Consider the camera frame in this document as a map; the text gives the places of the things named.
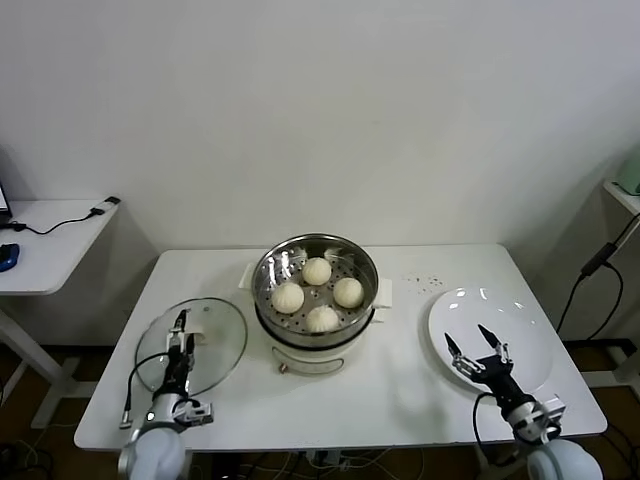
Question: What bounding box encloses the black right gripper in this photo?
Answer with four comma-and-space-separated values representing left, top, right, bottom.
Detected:
445, 324, 534, 411

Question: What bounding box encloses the white electric cooking pot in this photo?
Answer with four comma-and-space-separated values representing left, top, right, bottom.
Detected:
239, 259, 396, 377

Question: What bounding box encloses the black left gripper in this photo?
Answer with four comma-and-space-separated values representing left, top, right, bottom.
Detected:
162, 309, 196, 396

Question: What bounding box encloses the pale green container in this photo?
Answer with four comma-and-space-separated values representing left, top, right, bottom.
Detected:
618, 149, 640, 197

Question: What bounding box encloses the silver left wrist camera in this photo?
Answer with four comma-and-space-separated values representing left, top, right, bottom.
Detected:
172, 399, 216, 427

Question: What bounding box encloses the white shelf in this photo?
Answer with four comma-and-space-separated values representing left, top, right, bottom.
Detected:
602, 177, 640, 219

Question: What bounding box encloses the glass lid with white handle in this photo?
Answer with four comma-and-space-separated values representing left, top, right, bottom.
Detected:
134, 297, 250, 396

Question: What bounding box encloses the blue computer mouse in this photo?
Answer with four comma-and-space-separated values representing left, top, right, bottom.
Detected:
0, 242, 24, 273

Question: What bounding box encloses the black cable with inline adapter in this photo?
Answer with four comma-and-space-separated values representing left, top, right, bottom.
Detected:
556, 213, 640, 341

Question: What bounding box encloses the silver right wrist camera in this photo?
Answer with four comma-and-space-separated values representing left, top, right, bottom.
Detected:
537, 394, 567, 424

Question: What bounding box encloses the white side table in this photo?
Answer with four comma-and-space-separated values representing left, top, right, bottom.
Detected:
0, 198, 122, 430

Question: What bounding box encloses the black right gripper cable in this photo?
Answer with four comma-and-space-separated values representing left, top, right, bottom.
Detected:
472, 392, 521, 466

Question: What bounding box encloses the white round plate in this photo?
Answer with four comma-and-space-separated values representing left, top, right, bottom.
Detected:
428, 286, 555, 396

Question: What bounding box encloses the black thin desk cable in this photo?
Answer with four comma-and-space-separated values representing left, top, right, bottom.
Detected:
0, 209, 101, 236

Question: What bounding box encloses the white and black adapter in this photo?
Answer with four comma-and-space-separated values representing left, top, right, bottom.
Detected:
89, 195, 123, 219

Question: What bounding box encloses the black laptop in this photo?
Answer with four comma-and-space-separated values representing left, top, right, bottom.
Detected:
0, 174, 15, 227

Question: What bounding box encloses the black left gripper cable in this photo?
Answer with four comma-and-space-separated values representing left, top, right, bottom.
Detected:
119, 352, 171, 431

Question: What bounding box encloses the white power strip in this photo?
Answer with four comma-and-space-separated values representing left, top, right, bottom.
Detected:
305, 449, 354, 472

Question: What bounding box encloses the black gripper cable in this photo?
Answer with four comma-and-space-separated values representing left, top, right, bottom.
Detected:
472, 392, 521, 466
119, 352, 171, 431

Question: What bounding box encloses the perforated steel steamer basket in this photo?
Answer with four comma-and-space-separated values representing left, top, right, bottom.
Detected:
252, 232, 380, 349

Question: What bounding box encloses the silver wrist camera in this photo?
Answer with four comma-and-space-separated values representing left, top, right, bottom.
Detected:
172, 399, 216, 427
537, 394, 567, 424

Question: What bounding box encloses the white steamed baozi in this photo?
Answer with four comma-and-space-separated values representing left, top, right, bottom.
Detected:
301, 257, 332, 286
305, 304, 340, 334
271, 282, 306, 315
332, 277, 365, 309

